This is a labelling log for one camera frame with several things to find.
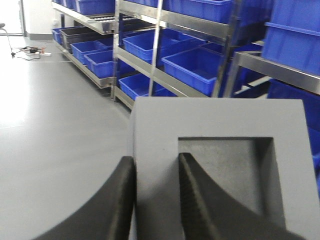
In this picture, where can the black bin on rack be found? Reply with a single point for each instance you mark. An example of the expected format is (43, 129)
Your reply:
(79, 34)

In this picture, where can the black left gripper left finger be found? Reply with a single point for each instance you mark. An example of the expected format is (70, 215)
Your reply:
(107, 215)

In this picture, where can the gray square hollow base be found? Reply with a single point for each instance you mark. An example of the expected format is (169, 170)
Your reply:
(257, 150)

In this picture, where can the stainless steel shelf rack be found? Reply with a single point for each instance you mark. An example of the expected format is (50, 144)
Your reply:
(255, 38)

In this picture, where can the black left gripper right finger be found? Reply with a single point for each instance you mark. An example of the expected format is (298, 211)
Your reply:
(208, 212)

